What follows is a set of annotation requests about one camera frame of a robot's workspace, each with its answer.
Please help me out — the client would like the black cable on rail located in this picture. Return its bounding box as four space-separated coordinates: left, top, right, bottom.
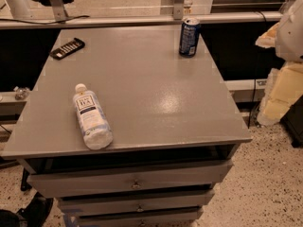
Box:
0 14 91 26

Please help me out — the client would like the grey drawer cabinet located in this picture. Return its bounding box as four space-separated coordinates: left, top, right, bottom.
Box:
0 24 253 227

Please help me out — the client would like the top grey drawer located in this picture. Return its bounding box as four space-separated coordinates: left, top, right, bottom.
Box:
27 160 233 198

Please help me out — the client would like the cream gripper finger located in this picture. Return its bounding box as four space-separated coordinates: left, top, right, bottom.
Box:
255 23 279 48
257 61 303 126

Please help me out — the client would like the blue plastic tea bottle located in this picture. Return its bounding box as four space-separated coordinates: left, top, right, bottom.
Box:
73 83 114 150

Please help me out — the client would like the grey metal rail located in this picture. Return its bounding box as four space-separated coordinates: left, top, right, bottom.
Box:
0 11 282 30

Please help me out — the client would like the middle grey drawer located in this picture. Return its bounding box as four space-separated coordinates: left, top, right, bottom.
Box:
59 188 214 216

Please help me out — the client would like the grey drawer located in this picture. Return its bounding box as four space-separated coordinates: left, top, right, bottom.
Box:
78 207 203 227
59 188 214 216
27 160 233 198

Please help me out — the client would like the black remote control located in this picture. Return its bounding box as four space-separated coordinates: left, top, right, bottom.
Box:
50 38 85 61

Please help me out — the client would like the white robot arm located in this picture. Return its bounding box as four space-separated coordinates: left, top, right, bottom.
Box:
255 0 303 126

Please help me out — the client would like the small crumpled clear object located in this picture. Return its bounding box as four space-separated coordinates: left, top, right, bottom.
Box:
13 86 30 100

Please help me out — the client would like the bottom grey drawer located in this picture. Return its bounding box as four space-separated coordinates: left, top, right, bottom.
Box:
78 207 203 227

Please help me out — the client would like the blue pepsi can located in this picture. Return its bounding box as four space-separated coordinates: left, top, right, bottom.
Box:
179 18 201 57

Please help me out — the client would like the white pipe top left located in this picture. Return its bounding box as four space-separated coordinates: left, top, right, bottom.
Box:
5 0 32 19

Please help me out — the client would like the black shoe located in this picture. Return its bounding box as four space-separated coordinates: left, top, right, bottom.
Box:
0 192 53 227

